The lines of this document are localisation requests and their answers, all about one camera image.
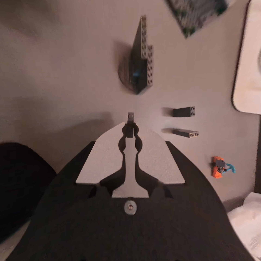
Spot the orange teal brick figure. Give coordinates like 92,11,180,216
211,156,236,179

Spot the tall dark grey brick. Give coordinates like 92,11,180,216
172,128,199,139
173,106,196,118

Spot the grey rounded brick plate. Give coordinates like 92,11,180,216
118,55,148,95

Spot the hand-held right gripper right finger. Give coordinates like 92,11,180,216
133,122,186,197

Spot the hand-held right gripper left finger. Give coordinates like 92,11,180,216
75,122,126,197

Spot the narrow dark grey brick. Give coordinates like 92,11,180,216
126,112,135,139

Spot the grey brick baseplate build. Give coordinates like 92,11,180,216
165,0,228,39

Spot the grey desk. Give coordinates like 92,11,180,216
0,0,261,251

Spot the white paper bag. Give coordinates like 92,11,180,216
227,192,261,261

